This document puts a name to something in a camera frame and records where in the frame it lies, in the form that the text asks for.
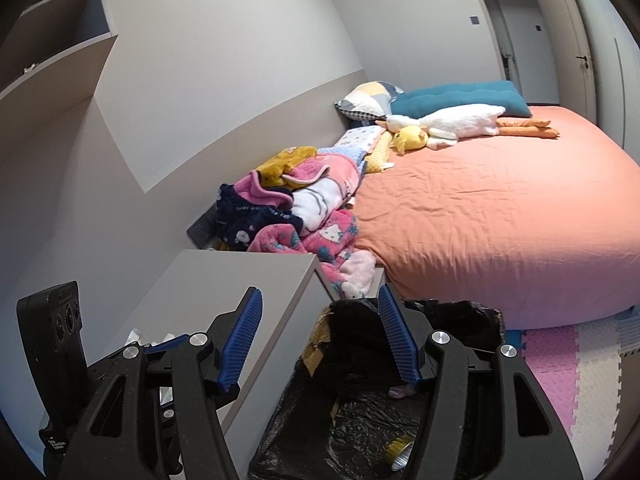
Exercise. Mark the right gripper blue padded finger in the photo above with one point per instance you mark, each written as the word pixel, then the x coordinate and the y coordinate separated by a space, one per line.
pixel 235 333
pixel 404 348

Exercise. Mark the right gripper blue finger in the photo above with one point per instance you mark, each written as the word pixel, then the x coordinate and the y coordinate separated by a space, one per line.
pixel 167 345

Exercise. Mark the purple plastic bag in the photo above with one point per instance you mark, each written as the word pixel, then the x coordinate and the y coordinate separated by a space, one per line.
pixel 400 392

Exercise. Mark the black trash bag bin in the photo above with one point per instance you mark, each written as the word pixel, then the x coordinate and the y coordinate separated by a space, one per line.
pixel 336 416

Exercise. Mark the gold foil wrapper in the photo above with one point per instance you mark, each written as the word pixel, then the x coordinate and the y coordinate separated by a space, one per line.
pixel 397 452

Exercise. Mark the navy pink fleece blanket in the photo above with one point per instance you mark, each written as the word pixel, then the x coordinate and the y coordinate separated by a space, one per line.
pixel 243 209

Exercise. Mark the pink white foam floor mat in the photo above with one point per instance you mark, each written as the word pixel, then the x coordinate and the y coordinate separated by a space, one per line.
pixel 590 373

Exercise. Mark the yellow mustard garment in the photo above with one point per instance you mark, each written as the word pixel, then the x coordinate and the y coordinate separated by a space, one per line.
pixel 271 173

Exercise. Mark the pink white fleece blanket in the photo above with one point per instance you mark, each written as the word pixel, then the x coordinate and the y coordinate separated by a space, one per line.
pixel 326 183

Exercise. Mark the bed with orange sheet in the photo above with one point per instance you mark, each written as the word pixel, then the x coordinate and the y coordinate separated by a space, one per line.
pixel 545 231

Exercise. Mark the light blue dotted pillow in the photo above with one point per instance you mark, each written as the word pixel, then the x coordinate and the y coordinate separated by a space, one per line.
pixel 356 144

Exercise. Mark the yellow duck plush toy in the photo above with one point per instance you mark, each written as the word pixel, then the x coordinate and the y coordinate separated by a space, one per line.
pixel 409 138

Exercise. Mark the white goose plush toy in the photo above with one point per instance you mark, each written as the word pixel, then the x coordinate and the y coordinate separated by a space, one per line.
pixel 450 125

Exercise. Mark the patterned white pillow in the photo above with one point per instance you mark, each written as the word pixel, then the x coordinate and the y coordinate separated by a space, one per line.
pixel 369 102

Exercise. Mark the teal cushion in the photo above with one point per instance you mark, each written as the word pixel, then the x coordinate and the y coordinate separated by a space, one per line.
pixel 420 102

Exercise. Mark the black wall socket panel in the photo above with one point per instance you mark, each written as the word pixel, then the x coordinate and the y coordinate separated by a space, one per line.
pixel 203 232

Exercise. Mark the white door with handle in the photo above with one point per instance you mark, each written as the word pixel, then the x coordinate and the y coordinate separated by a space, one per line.
pixel 579 54

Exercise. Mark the grey wall shelf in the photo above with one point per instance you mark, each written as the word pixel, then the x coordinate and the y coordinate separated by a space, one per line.
pixel 53 53

